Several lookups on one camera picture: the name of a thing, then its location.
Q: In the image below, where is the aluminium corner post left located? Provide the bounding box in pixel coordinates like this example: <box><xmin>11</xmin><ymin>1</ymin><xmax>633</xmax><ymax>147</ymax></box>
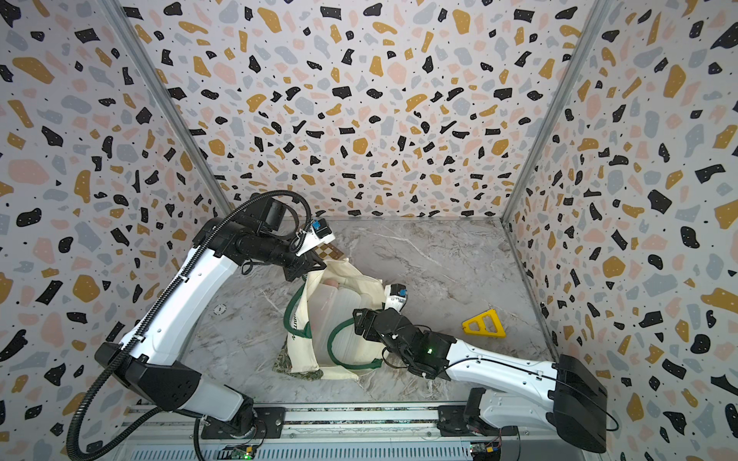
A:
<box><xmin>99</xmin><ymin>1</ymin><xmax>232</xmax><ymax>215</ymax></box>

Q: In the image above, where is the black corrugated cable conduit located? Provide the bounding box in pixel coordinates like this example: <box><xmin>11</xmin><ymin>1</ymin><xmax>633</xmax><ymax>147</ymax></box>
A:
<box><xmin>65</xmin><ymin>189</ymin><xmax>313</xmax><ymax>461</ymax></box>

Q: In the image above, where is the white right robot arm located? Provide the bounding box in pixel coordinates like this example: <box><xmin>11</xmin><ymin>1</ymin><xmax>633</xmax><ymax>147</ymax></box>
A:
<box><xmin>350</xmin><ymin>308</ymin><xmax>612</xmax><ymax>453</ymax></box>

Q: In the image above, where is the wooden chess board box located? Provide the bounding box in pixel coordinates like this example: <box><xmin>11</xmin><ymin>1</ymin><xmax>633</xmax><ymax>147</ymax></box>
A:
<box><xmin>315</xmin><ymin>243</ymin><xmax>345</xmax><ymax>260</ymax></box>

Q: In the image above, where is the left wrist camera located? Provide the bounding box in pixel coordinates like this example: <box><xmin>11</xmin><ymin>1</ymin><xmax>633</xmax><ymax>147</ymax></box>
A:
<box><xmin>297</xmin><ymin>218</ymin><xmax>336</xmax><ymax>255</ymax></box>

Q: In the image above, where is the aluminium corner post right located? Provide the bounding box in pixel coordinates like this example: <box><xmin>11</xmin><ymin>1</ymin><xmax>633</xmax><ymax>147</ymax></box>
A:
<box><xmin>501</xmin><ymin>0</ymin><xmax>613</xmax><ymax>226</ymax></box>

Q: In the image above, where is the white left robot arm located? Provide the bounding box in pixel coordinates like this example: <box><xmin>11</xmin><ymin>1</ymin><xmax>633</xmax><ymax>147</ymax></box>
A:
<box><xmin>95</xmin><ymin>219</ymin><xmax>334</xmax><ymax>434</ymax></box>

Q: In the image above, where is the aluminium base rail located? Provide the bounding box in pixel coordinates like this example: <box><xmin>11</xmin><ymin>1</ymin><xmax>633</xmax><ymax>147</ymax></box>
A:
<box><xmin>113</xmin><ymin>403</ymin><xmax>585</xmax><ymax>460</ymax></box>

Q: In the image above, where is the aluminium corner post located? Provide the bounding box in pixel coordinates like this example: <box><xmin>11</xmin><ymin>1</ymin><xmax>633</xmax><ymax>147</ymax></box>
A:
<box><xmin>99</xmin><ymin>1</ymin><xmax>232</xmax><ymax>215</ymax></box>
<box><xmin>501</xmin><ymin>0</ymin><xmax>613</xmax><ymax>226</ymax></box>

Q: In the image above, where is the yellow triangular plastic piece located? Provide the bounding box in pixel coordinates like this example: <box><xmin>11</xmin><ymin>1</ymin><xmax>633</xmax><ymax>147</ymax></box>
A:
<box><xmin>461</xmin><ymin>309</ymin><xmax>507</xmax><ymax>338</ymax></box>

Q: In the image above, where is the cream canvas tote bag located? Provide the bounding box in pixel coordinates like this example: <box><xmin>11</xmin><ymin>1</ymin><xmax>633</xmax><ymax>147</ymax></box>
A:
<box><xmin>274</xmin><ymin>259</ymin><xmax>407</xmax><ymax>380</ymax></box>

